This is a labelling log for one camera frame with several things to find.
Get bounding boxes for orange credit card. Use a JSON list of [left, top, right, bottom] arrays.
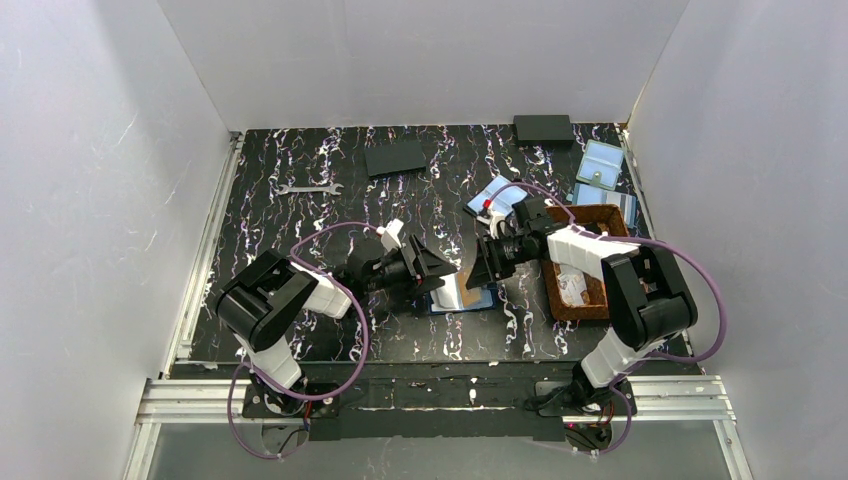
[[457, 268, 483, 310]]

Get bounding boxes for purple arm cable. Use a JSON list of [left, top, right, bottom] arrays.
[[226, 221, 392, 461], [483, 182, 729, 455]]

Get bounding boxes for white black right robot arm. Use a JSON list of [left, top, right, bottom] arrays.
[[466, 198, 698, 411]]

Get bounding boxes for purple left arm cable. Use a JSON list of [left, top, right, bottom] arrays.
[[226, 221, 392, 461]]

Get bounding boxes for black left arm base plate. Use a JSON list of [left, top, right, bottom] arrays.
[[241, 384, 341, 419]]

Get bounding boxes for black flat box centre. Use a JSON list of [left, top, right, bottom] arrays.
[[364, 141, 428, 178]]

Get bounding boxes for white cards in basket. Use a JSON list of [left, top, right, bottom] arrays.
[[557, 265, 590, 307]]

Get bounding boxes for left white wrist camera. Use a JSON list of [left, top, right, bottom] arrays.
[[376, 219, 404, 252]]

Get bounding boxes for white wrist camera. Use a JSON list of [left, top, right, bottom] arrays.
[[477, 198, 506, 239], [376, 219, 404, 252]]

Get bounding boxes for blue striped card holder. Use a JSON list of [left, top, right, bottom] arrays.
[[572, 183, 638, 228]]

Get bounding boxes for woven brown basket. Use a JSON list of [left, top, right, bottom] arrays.
[[541, 204, 629, 324]]

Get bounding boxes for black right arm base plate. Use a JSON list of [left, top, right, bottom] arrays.
[[533, 380, 638, 419]]

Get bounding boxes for light blue snap card holder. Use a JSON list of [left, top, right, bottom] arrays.
[[576, 140, 624, 191]]

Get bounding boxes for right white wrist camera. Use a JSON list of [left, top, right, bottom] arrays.
[[477, 198, 506, 239]]

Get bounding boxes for dark blue card holder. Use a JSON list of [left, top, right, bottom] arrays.
[[428, 269, 498, 315]]

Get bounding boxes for silver open-end wrench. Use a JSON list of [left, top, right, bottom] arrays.
[[276, 183, 344, 196]]

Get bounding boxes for open blue card holder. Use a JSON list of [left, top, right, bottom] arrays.
[[466, 175, 528, 216]]

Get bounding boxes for black box at back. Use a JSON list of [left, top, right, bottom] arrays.
[[513, 115, 576, 146]]

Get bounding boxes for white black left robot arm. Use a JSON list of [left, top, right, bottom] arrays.
[[214, 233, 458, 399]]

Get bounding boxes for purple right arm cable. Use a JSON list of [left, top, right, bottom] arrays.
[[483, 182, 729, 455]]

